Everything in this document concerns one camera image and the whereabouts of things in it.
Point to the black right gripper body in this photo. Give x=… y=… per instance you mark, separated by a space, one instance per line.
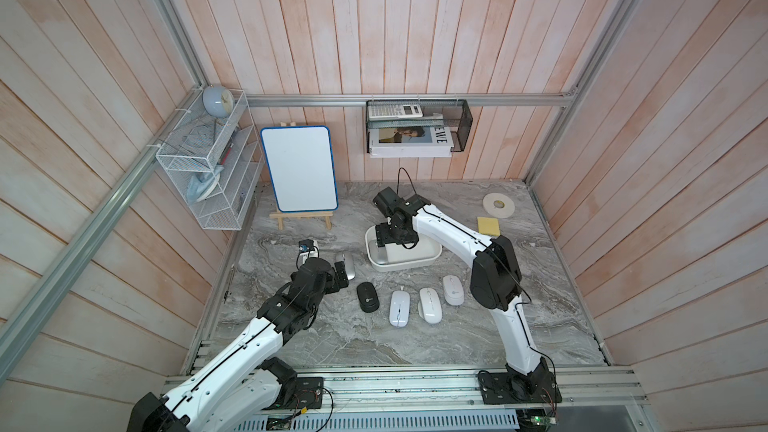
x=386 y=234

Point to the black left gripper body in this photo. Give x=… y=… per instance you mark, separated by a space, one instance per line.
x=331 y=285

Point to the black computer mouse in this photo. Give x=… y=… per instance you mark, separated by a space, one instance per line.
x=367 y=297

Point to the white mouse with logo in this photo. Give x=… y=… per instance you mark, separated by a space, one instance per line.
x=453 y=290

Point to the white glossy mouse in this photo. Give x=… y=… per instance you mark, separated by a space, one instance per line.
x=429 y=307

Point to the silver mouse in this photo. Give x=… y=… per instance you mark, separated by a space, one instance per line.
x=346 y=259

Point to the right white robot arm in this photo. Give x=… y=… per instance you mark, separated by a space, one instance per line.
x=495 y=283

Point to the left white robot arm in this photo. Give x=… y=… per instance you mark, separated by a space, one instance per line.
x=246 y=375

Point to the white plastic storage box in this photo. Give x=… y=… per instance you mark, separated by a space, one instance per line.
x=394 y=257

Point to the yellow sticky note pad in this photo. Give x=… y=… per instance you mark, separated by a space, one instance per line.
x=489 y=226

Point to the magazine with portrait cover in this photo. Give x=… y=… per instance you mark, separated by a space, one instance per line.
x=410 y=142

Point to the small wooden easel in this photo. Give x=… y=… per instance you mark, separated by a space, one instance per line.
x=280 y=217

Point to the white tape roll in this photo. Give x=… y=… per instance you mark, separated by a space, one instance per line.
x=498 y=205

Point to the white calculator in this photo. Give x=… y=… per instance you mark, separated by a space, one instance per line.
x=391 y=112

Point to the blue framed whiteboard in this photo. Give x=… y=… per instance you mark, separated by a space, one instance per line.
x=301 y=167

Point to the light blue item in shelf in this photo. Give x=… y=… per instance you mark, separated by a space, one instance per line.
x=202 y=184

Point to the pale blue globe lamp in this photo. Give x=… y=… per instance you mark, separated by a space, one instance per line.
x=218 y=101

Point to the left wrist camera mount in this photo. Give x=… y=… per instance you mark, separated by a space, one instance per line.
x=308 y=248

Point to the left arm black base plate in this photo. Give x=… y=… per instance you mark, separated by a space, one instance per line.
x=300 y=393

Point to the black wire wall basket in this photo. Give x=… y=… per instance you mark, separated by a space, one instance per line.
x=453 y=115

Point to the white wire mesh shelf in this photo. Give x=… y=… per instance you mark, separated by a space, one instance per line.
x=197 y=142

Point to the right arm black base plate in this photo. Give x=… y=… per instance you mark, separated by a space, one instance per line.
x=511 y=387

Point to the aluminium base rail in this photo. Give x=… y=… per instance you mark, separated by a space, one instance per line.
x=420 y=398

